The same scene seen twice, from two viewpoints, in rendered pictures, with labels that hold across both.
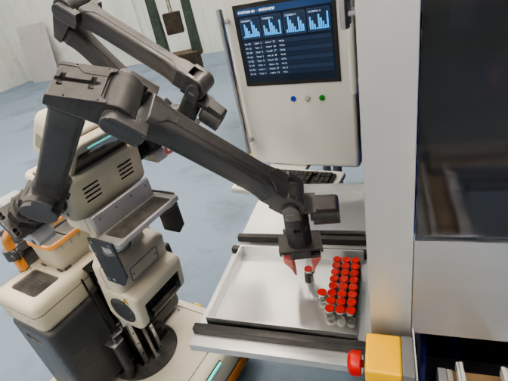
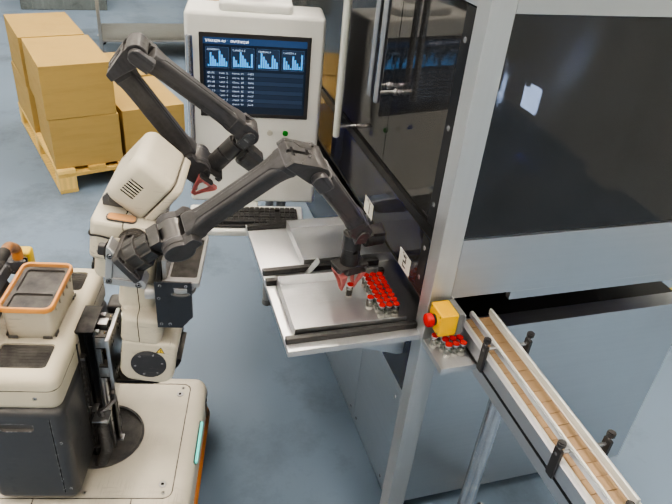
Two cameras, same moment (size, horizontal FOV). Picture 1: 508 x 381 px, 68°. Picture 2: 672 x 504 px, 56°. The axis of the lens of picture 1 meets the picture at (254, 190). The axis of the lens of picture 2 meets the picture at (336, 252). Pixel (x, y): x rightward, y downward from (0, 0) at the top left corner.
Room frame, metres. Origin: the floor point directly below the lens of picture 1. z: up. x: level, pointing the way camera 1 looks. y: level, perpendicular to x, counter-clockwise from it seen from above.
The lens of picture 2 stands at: (-0.47, 1.03, 2.09)
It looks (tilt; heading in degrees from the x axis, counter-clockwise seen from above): 33 degrees down; 318
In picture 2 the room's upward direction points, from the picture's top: 6 degrees clockwise
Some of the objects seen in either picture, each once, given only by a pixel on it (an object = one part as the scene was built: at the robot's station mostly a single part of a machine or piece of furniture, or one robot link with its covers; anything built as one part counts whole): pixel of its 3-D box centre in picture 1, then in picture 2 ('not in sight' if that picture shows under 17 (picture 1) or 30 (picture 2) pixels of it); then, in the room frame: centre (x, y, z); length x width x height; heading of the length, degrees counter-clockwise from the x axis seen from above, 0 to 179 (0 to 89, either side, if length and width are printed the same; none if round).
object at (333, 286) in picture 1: (334, 288); (373, 295); (0.64, -0.14, 0.90); 0.18 x 0.02 x 0.05; 157
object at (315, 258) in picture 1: (305, 258); (350, 275); (0.71, -0.09, 0.96); 0.07 x 0.07 x 0.09; 82
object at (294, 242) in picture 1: (298, 235); (350, 256); (0.71, -0.08, 1.03); 0.10 x 0.07 x 0.07; 82
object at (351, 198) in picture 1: (345, 209); (341, 239); (0.96, -0.26, 0.90); 0.34 x 0.26 x 0.04; 68
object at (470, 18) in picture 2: not in sight; (441, 165); (0.51, -0.18, 1.40); 0.05 x 0.01 x 0.80; 158
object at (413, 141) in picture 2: not in sight; (423, 99); (0.68, -0.26, 1.50); 0.43 x 0.01 x 0.59; 158
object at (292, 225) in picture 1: (298, 213); (353, 239); (0.71, -0.09, 1.09); 0.07 x 0.06 x 0.07; 76
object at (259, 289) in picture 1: (289, 286); (339, 300); (0.68, -0.03, 0.90); 0.34 x 0.26 x 0.04; 67
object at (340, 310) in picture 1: (344, 289); (380, 294); (0.63, -0.16, 0.90); 0.18 x 0.02 x 0.05; 157
